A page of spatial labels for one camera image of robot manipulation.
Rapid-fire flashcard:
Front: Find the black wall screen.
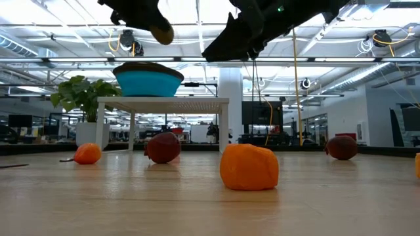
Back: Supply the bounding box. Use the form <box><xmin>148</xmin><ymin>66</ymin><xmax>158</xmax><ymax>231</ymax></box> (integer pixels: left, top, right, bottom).
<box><xmin>241</xmin><ymin>100</ymin><xmax>284</xmax><ymax>126</ymax></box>

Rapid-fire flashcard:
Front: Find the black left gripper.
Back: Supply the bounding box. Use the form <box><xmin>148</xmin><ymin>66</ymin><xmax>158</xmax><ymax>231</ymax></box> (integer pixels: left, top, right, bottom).
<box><xmin>97</xmin><ymin>0</ymin><xmax>173</xmax><ymax>32</ymax></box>

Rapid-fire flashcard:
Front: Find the white perforated metal shelf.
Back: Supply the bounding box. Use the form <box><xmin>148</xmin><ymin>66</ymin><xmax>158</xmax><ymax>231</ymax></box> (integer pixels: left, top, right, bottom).
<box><xmin>94</xmin><ymin>96</ymin><xmax>230</xmax><ymax>154</ymax></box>

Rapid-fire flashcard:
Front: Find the green potted plant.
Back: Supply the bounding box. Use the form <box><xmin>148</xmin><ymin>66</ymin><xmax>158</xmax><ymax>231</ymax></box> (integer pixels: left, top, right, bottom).
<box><xmin>50</xmin><ymin>75</ymin><xmax>123</xmax><ymax>151</ymax></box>

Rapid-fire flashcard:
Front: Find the blue bowl grey rim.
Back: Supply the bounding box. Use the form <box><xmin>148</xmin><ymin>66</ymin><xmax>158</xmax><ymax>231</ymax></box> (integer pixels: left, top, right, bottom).
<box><xmin>112</xmin><ymin>62</ymin><xmax>185</xmax><ymax>98</ymax></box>

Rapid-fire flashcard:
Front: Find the brown kiwi fruit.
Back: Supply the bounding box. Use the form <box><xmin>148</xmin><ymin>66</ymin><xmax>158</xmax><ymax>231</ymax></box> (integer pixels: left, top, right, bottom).
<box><xmin>149</xmin><ymin>23</ymin><xmax>175</xmax><ymax>46</ymax></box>

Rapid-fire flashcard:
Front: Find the black aluminium frame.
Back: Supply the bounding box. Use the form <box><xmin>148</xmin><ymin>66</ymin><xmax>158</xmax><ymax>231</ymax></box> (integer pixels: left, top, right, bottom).
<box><xmin>0</xmin><ymin>142</ymin><xmax>420</xmax><ymax>159</ymax></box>

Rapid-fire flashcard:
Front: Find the dark background plant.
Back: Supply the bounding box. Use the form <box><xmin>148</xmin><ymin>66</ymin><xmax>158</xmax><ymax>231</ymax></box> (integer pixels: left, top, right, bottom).
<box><xmin>205</xmin><ymin>122</ymin><xmax>221</xmax><ymax>144</ymax></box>

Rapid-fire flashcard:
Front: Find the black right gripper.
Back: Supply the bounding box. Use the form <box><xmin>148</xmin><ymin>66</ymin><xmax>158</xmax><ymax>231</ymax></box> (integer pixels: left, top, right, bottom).
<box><xmin>201</xmin><ymin>0</ymin><xmax>287</xmax><ymax>63</ymax></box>

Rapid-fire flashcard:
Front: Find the white board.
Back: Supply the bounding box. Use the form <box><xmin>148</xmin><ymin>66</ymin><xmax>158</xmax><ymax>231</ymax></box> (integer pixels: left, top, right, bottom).
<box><xmin>190</xmin><ymin>124</ymin><xmax>211</xmax><ymax>144</ymax></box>

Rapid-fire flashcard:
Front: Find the long ceiling light bar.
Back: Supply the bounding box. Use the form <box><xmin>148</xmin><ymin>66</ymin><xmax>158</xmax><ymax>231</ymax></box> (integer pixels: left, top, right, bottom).
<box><xmin>0</xmin><ymin>56</ymin><xmax>420</xmax><ymax>64</ymax></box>

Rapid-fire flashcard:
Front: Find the dark red fruit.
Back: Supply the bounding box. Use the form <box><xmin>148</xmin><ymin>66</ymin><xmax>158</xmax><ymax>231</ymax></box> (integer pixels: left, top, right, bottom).
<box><xmin>324</xmin><ymin>135</ymin><xmax>359</xmax><ymax>161</ymax></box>
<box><xmin>143</xmin><ymin>131</ymin><xmax>182</xmax><ymax>165</ymax></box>

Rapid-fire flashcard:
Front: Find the dark large monitor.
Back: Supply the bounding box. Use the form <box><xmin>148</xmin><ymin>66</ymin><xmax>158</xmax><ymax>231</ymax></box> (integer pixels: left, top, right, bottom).
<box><xmin>388</xmin><ymin>103</ymin><xmax>420</xmax><ymax>148</ymax></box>

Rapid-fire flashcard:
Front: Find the red bin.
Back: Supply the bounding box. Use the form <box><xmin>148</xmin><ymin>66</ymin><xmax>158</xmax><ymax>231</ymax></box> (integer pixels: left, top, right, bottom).
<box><xmin>334</xmin><ymin>132</ymin><xmax>358</xmax><ymax>142</ymax></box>

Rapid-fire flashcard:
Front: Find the grey ventilation duct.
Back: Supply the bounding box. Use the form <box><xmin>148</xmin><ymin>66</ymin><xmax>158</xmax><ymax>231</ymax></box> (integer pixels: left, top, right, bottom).
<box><xmin>0</xmin><ymin>32</ymin><xmax>59</xmax><ymax>69</ymax></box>

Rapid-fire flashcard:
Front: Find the orange tangerine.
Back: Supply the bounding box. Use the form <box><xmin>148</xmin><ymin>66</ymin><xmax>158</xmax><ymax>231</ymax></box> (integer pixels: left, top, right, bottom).
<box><xmin>219</xmin><ymin>143</ymin><xmax>280</xmax><ymax>192</ymax></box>

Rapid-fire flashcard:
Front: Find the white column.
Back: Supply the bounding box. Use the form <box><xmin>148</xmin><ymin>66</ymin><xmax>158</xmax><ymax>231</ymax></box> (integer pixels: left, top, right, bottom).
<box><xmin>217</xmin><ymin>67</ymin><xmax>244</xmax><ymax>145</ymax></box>

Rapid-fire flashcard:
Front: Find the black desk monitor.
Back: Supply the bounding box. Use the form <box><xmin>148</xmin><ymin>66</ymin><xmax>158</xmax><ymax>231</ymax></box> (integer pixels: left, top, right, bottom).
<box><xmin>7</xmin><ymin>114</ymin><xmax>33</xmax><ymax>129</ymax></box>

